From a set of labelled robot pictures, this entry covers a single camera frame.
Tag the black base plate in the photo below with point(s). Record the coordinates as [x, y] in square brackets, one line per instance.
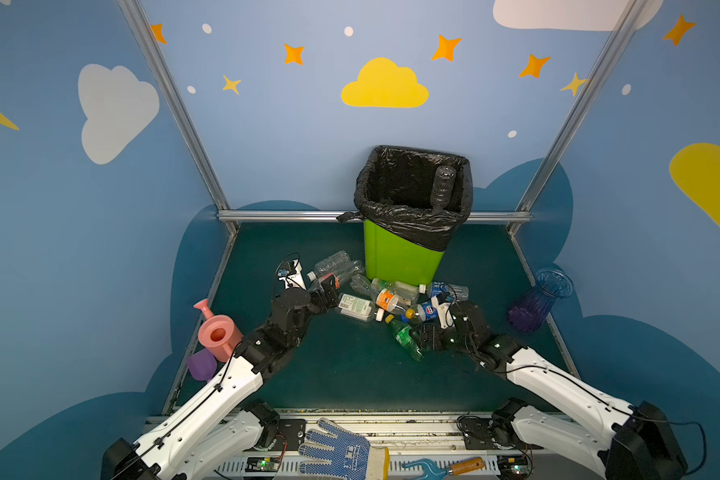
[485, 433]
[288, 434]

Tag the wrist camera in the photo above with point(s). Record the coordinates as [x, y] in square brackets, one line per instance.
[442, 304]
[289, 272]

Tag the pink toy watering can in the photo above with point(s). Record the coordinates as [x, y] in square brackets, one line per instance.
[218, 333]

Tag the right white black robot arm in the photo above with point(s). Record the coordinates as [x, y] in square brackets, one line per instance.
[607, 435]

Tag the tall clear bottle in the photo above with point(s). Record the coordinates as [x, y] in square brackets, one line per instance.
[442, 188]

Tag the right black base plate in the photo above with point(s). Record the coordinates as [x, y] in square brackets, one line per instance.
[485, 433]

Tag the crushed orange label bottle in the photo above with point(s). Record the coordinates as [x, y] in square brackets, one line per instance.
[391, 296]

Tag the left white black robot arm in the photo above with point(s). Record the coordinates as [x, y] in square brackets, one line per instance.
[193, 441]

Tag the blue label water bottle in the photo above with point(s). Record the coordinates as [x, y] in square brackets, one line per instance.
[451, 292]

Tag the teal fork wooden handle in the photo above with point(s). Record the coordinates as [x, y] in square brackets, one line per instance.
[430, 470]

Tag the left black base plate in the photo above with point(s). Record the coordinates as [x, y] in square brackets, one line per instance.
[288, 434]

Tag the green sprite bottle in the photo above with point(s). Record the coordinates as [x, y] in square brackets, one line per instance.
[403, 335]

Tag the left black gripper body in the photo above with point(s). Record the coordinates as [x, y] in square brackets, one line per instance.
[321, 293]

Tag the black bin liner bag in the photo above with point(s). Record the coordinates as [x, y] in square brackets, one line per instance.
[393, 191]

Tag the green plastic trash bin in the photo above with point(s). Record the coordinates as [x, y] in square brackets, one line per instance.
[389, 257]

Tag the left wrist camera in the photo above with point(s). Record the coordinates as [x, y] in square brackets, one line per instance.
[289, 272]

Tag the blue dotted work glove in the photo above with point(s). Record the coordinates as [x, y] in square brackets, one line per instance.
[334, 452]

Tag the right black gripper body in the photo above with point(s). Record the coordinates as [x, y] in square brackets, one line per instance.
[434, 335]

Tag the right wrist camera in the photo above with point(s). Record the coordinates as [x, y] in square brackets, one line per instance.
[442, 304]

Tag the clear bottle white cap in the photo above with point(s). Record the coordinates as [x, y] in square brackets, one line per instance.
[329, 264]

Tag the aluminium frame back rail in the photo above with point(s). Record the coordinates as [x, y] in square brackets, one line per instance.
[290, 216]

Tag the clear bottle red label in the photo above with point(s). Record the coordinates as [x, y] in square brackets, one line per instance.
[344, 272]

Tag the purple ribbed plastic vase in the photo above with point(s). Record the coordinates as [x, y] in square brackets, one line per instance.
[529, 313]

